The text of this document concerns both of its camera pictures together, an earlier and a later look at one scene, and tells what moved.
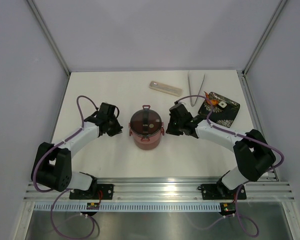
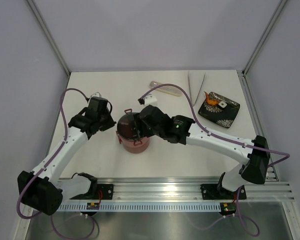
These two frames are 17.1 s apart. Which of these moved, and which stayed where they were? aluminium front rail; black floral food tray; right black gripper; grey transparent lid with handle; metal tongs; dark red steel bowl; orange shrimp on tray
Moved: grey transparent lid with handle; right black gripper; dark red steel bowl
Stayed: aluminium front rail; metal tongs; black floral food tray; orange shrimp on tray
